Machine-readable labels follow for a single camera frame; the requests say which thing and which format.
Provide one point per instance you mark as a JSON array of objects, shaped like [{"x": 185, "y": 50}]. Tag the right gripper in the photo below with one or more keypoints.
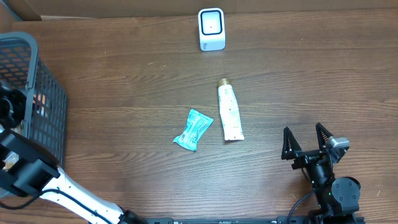
[{"x": 291, "y": 148}]

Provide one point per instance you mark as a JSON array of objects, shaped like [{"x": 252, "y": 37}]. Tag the white tube gold cap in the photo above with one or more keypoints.
[{"x": 229, "y": 111}]

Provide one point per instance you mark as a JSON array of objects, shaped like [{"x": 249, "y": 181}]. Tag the teal snack packet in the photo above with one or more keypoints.
[{"x": 195, "y": 127}]

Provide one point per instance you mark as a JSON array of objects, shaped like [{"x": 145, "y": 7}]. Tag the small orange snack packet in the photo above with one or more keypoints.
[{"x": 42, "y": 105}]

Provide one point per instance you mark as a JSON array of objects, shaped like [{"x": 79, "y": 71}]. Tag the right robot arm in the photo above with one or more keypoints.
[{"x": 337, "y": 198}]

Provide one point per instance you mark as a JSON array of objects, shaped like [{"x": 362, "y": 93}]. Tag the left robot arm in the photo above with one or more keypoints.
[{"x": 29, "y": 170}]

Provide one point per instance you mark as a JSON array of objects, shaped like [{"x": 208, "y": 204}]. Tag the white barcode scanner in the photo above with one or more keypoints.
[{"x": 211, "y": 29}]

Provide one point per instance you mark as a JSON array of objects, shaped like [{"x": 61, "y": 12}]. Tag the dark grey plastic basket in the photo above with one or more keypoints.
[{"x": 22, "y": 69}]

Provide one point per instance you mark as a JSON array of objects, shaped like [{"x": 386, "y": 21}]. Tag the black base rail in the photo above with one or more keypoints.
[{"x": 248, "y": 221}]

